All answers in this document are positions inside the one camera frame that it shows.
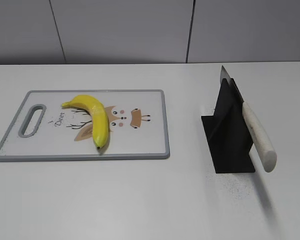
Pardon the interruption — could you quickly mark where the white grey-rimmed cutting board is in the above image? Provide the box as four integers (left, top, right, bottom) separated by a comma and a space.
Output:
0, 89, 170, 162

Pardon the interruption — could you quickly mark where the white-handled kitchen knife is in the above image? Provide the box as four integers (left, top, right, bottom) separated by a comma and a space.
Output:
220, 65, 277, 173

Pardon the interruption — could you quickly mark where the black knife stand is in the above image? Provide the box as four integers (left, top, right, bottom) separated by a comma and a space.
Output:
201, 78, 256, 174

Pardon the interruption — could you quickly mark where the yellow plastic banana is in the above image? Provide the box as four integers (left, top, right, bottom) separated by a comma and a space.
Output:
61, 95, 109, 149

